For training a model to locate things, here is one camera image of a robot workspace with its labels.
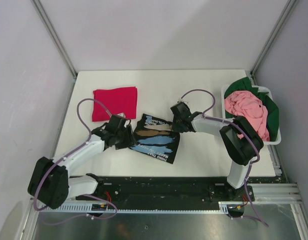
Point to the grey slotted cable duct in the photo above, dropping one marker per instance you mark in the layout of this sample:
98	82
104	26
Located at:
99	208

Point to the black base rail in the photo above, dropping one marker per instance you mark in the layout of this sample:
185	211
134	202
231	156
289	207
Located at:
168	193

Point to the black t shirt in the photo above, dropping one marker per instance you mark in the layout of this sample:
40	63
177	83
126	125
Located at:
155	138

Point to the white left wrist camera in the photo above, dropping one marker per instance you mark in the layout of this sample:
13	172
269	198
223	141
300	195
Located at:
122	115

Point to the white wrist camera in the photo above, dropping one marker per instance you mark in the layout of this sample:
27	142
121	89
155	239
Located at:
122	115
183	101

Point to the left aluminium frame post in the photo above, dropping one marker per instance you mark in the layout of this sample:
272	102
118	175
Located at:
38	6

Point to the aluminium frame post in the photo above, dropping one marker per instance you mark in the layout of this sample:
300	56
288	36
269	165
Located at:
38	6
274	34

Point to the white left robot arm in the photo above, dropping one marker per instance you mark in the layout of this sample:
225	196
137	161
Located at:
51	182

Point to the green t shirt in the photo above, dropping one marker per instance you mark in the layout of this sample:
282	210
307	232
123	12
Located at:
244	84

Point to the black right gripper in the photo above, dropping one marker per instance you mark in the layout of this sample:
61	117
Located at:
176	128

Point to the right aluminium frame post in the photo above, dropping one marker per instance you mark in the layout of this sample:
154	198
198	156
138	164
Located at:
274	34

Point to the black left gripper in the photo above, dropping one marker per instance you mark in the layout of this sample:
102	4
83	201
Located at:
129	140

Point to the white plastic laundry bin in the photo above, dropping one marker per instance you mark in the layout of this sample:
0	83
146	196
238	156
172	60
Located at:
261	89

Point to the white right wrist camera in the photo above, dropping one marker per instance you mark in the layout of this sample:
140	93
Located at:
183	101

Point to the magenta t shirt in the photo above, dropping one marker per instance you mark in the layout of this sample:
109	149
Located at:
121	100

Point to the pink t shirt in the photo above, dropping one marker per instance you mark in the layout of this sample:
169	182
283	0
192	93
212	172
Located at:
246	104

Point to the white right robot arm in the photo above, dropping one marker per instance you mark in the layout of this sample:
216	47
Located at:
241	141

